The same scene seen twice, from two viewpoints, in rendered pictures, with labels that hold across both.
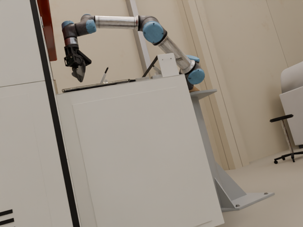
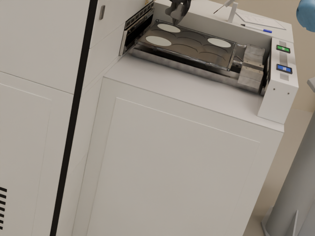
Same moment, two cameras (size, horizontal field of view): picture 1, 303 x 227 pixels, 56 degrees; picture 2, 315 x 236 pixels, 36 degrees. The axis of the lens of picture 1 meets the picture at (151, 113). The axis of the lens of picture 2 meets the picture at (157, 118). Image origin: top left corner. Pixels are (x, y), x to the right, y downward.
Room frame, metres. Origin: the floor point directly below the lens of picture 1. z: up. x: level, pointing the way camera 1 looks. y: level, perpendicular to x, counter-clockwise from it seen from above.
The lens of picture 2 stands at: (-0.08, -0.41, 1.45)
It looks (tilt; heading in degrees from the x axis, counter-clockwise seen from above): 26 degrees down; 24
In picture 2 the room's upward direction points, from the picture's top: 15 degrees clockwise
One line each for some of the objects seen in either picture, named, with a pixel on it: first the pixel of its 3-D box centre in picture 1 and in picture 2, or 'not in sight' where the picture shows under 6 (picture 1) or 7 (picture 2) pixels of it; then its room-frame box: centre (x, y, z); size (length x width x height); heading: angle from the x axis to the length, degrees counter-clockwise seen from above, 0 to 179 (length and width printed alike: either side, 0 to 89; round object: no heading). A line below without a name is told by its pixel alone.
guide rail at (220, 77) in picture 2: not in sight; (194, 70); (1.55, 0.21, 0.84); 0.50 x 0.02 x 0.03; 107
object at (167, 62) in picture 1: (154, 82); (277, 76); (1.69, -0.06, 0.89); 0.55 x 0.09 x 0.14; 17
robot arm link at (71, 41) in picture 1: (71, 43); not in sight; (1.56, 0.35, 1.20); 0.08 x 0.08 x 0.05
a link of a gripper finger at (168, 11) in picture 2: (75, 74); (171, 12); (1.56, 0.37, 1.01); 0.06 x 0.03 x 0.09; 154
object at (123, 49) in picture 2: (57, 99); (138, 29); (1.57, 0.50, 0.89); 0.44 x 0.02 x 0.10; 17
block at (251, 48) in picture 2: not in sight; (255, 49); (1.90, 0.10, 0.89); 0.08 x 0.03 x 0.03; 107
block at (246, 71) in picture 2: (141, 80); (251, 73); (1.59, 0.01, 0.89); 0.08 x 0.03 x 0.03; 107
